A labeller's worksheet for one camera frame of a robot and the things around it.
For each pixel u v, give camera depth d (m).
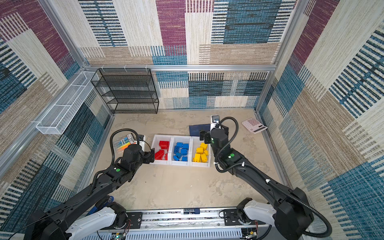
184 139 0.95
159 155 0.92
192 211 0.74
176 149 0.96
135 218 0.75
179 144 0.99
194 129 1.09
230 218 0.73
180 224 0.73
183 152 0.98
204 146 0.96
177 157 0.92
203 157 0.92
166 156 0.89
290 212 0.39
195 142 0.97
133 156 0.60
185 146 0.96
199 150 0.96
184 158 0.93
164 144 0.97
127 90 1.10
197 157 0.90
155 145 0.93
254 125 1.07
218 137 0.57
